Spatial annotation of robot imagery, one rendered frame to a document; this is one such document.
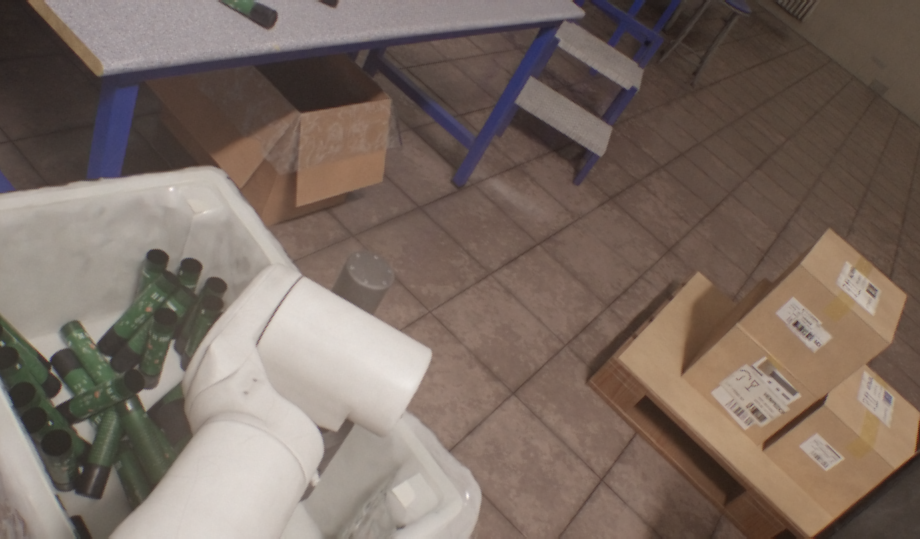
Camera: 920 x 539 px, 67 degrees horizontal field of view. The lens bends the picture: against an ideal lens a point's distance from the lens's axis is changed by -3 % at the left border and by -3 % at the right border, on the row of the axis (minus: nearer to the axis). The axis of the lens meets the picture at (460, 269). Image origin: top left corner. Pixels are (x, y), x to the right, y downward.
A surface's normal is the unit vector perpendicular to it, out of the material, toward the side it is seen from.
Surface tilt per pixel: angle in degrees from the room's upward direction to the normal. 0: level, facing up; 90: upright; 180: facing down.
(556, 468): 0
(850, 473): 90
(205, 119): 65
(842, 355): 90
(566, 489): 0
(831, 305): 90
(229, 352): 2
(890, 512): 77
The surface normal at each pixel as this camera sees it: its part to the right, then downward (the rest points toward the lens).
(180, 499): 0.00, -0.92
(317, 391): -0.25, 0.55
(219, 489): 0.36, -0.73
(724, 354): -0.55, 0.33
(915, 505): -0.21, 0.35
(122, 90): 0.70, 0.67
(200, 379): -0.63, -0.12
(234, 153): -0.35, -0.03
